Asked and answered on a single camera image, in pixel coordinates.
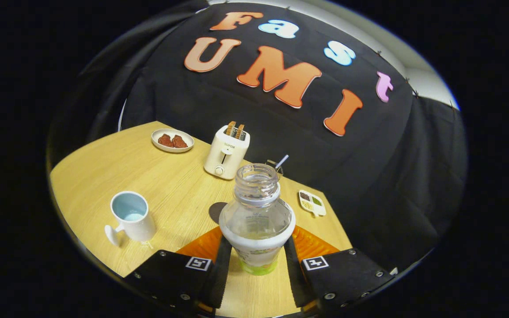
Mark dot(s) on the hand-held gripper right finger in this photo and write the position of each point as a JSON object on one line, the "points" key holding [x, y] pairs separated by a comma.
{"points": [[293, 278]]}

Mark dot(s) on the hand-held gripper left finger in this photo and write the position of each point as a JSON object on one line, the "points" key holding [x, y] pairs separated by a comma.
{"points": [[222, 274]]}

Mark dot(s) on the dark round coaster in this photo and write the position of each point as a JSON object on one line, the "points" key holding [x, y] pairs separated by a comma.
{"points": [[216, 213]]}

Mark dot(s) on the clear plastic juice bottle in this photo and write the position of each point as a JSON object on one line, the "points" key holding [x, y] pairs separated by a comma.
{"points": [[256, 216]]}

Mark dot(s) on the white cup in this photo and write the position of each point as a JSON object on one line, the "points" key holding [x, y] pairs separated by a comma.
{"points": [[138, 226]]}

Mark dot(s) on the white divided bean dish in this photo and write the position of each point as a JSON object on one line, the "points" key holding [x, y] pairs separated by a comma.
{"points": [[313, 203]]}

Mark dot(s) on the wooden table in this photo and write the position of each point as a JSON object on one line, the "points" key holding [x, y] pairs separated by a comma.
{"points": [[170, 185]]}

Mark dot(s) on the cream toaster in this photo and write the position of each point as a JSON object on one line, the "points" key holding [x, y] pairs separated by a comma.
{"points": [[226, 159]]}

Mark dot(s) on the striped straw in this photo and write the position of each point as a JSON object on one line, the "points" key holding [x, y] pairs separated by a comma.
{"points": [[282, 161]]}

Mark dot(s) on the black backdrop cloth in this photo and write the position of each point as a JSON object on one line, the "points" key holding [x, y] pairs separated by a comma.
{"points": [[369, 176]]}

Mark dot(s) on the white round plate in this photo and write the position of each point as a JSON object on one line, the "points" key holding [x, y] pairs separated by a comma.
{"points": [[172, 149]]}

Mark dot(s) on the red-brown meat piece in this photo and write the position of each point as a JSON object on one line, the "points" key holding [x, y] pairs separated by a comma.
{"points": [[165, 140], [179, 141]]}

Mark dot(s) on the toast slice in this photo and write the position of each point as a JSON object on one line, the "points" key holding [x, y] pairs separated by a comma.
{"points": [[230, 128], [239, 131]]}

